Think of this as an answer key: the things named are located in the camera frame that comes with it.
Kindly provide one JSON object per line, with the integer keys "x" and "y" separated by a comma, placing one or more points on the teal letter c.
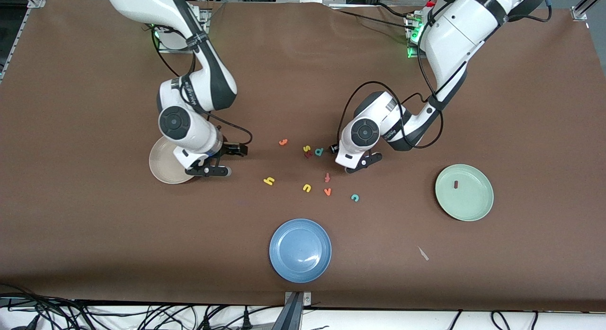
{"x": 355, "y": 200}

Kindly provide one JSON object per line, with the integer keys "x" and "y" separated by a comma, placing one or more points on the white paper scrap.
{"x": 423, "y": 253}

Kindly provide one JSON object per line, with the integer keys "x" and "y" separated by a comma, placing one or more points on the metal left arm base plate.
{"x": 411, "y": 53}

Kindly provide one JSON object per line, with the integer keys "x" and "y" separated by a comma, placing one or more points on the yellow letter h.
{"x": 270, "y": 182}

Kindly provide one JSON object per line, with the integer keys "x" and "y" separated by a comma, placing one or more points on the teal letter d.
{"x": 319, "y": 152}

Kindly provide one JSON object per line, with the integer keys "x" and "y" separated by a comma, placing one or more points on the grey metal camera bracket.
{"x": 292, "y": 316}

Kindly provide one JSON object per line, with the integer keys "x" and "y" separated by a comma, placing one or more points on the blue plate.
{"x": 298, "y": 249}

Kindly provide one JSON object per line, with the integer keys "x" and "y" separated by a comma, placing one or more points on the brown table cover sheet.
{"x": 94, "y": 226}

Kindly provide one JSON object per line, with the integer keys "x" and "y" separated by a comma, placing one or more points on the black power plug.
{"x": 246, "y": 320}
{"x": 207, "y": 323}

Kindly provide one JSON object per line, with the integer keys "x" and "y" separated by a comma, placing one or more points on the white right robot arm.
{"x": 184, "y": 126}

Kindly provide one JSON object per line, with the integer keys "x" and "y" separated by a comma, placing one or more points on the light green plate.
{"x": 466, "y": 209}

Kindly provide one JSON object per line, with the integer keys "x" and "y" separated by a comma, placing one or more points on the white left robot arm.
{"x": 454, "y": 36}

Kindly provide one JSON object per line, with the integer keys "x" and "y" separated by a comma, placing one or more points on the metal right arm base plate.
{"x": 165, "y": 48}

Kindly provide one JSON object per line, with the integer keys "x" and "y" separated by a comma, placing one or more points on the beige brown plate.
{"x": 163, "y": 171}

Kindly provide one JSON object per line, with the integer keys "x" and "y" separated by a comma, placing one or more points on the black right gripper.
{"x": 232, "y": 150}

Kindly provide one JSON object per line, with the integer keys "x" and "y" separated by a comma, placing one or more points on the aluminium frame rail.
{"x": 580, "y": 13}
{"x": 19, "y": 34}

